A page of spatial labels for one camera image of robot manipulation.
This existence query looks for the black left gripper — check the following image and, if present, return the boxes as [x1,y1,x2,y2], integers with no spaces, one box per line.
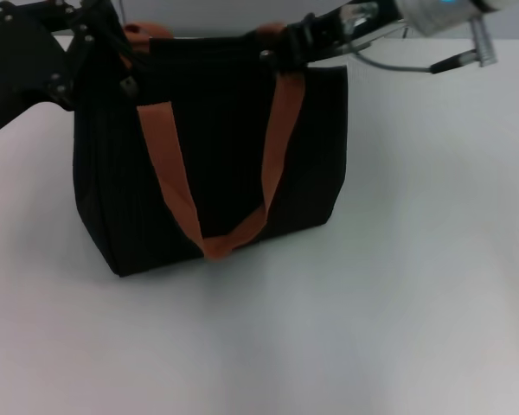
[0,0,127,150]

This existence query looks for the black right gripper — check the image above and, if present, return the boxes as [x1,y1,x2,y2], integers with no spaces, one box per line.
[269,1,400,73]

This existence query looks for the right gripper cable, silver plugs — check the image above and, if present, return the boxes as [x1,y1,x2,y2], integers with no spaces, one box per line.
[339,2,499,77]

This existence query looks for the black food bag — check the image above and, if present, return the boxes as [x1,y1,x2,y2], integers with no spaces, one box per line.
[71,21,350,280]

